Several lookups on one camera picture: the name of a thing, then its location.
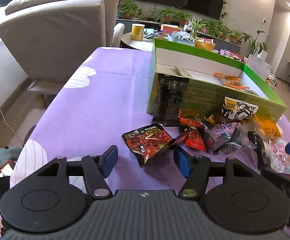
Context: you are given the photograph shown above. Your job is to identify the beige long snack packet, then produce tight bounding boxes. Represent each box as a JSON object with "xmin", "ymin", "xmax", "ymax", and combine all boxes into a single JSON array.
[{"xmin": 175, "ymin": 67, "xmax": 192, "ymax": 78}]

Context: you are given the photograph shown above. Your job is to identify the purple wrapped snack bag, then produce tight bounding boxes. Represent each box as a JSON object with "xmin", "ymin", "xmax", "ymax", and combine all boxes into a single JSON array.
[{"xmin": 201, "ymin": 115, "xmax": 254, "ymax": 155}]

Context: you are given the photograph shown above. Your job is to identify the orange snack bag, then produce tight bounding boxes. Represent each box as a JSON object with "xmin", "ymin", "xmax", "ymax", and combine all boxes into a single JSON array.
[{"xmin": 253, "ymin": 115, "xmax": 282, "ymax": 140}]

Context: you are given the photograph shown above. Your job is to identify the yellow tin can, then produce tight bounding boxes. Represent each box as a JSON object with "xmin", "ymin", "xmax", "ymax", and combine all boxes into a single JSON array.
[{"xmin": 131, "ymin": 23, "xmax": 145, "ymax": 41}]

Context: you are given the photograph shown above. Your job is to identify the purple floral tablecloth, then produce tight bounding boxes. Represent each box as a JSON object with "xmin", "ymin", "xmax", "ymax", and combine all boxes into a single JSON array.
[{"xmin": 0, "ymin": 47, "xmax": 290, "ymax": 240}]

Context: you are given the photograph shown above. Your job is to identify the tall green floor plant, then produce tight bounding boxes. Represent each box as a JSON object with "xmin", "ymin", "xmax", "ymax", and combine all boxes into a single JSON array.
[{"xmin": 242, "ymin": 30, "xmax": 269, "ymax": 57}]

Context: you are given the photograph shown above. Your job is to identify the black stick snack wrapper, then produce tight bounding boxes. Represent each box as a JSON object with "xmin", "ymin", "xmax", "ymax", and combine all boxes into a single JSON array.
[{"xmin": 248, "ymin": 131, "xmax": 270, "ymax": 173}]

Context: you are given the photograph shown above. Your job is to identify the orange box on table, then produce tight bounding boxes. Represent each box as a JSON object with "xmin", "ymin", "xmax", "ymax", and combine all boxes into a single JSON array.
[{"xmin": 161, "ymin": 24, "xmax": 181, "ymax": 34}]

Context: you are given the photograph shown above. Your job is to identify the green cardboard box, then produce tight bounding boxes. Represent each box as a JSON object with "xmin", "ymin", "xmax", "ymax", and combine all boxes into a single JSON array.
[{"xmin": 146, "ymin": 39, "xmax": 286, "ymax": 122}]

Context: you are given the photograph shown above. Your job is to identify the red orange snack packet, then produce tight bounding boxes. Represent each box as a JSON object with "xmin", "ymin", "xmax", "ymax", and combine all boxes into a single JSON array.
[{"xmin": 214, "ymin": 72, "xmax": 249, "ymax": 90}]

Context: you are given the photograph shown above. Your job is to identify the dark red spicy snack packet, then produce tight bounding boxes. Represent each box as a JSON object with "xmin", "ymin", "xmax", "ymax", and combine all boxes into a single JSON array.
[{"xmin": 122, "ymin": 124, "xmax": 189, "ymax": 168}]

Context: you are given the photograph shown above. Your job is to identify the spider plant in vase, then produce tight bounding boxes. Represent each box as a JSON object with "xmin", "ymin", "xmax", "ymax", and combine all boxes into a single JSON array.
[{"xmin": 187, "ymin": 14, "xmax": 209, "ymax": 38}]

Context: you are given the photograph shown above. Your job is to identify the black white patterned snack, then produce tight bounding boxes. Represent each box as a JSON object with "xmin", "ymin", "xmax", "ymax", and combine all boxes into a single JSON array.
[{"xmin": 221, "ymin": 97, "xmax": 259, "ymax": 120}]

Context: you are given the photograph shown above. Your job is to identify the yellow woven basket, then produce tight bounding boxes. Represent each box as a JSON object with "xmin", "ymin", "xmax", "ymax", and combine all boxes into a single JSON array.
[{"xmin": 195, "ymin": 40, "xmax": 216, "ymax": 51}]

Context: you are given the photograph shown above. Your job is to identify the black snack packet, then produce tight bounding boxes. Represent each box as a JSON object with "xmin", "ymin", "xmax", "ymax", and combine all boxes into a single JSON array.
[{"xmin": 152, "ymin": 74, "xmax": 189, "ymax": 127}]

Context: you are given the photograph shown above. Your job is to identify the red small snack packet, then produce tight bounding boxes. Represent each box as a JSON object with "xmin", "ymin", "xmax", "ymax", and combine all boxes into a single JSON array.
[{"xmin": 179, "ymin": 118, "xmax": 206, "ymax": 152}]

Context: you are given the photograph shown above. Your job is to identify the blue plastic organizer tray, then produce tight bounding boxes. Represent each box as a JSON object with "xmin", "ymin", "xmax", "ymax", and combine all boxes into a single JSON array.
[{"xmin": 167, "ymin": 33, "xmax": 195, "ymax": 47}]

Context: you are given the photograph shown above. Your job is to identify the beige armchair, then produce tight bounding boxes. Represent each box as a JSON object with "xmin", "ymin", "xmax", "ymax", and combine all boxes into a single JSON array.
[{"xmin": 0, "ymin": 0, "xmax": 125, "ymax": 100}]

